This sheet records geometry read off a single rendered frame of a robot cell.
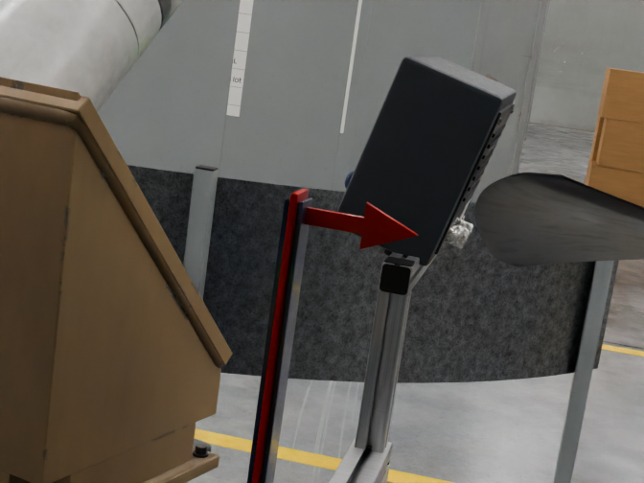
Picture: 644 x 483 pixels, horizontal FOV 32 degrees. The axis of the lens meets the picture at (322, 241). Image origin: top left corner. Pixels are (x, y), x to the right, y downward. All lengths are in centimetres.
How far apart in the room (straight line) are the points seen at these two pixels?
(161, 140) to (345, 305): 464
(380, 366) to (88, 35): 48
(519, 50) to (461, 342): 246
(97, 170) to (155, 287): 11
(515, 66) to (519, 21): 18
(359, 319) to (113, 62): 152
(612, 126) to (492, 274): 615
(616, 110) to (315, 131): 276
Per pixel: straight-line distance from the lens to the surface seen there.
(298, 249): 56
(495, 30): 472
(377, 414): 113
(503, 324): 248
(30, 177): 69
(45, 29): 82
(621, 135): 854
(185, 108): 678
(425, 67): 112
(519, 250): 61
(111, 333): 73
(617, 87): 851
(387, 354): 111
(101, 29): 84
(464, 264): 237
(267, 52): 663
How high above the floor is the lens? 128
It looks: 11 degrees down
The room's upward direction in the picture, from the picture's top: 8 degrees clockwise
